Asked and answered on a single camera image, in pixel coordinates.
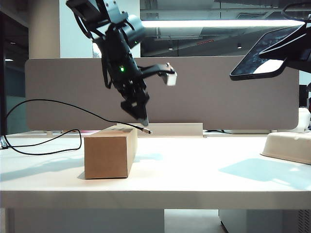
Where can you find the dark office equipment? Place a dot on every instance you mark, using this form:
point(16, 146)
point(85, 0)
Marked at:
point(305, 97)

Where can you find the paper wall notice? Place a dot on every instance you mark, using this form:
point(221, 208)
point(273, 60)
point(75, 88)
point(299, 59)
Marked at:
point(96, 52)

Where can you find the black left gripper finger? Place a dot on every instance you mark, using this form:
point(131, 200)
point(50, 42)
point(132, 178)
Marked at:
point(134, 111)
point(144, 100)

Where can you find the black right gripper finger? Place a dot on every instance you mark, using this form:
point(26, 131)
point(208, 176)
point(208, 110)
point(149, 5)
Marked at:
point(281, 48)

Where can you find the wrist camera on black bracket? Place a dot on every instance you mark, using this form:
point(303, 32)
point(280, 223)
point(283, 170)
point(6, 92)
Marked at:
point(171, 78)

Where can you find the white rounded appliance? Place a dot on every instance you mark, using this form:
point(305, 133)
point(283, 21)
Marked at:
point(305, 119)

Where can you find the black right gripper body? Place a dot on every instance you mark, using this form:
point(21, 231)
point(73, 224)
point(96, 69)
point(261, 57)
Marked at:
point(303, 53)

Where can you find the grey fabric desk divider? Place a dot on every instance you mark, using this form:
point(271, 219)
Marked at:
point(194, 102)

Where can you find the black smartphone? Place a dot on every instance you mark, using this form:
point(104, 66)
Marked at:
point(252, 63)

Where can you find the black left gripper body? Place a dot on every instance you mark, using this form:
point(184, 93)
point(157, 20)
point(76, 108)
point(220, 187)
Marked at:
point(116, 60)

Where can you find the black ceiling spotlight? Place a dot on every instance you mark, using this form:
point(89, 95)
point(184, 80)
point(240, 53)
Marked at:
point(239, 45)

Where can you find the red ceiling sign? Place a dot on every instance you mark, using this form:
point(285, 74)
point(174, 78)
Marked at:
point(205, 42)

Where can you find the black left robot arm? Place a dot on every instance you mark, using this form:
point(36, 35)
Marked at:
point(97, 12)

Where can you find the brown cardboard box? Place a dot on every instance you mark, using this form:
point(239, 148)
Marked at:
point(105, 157)

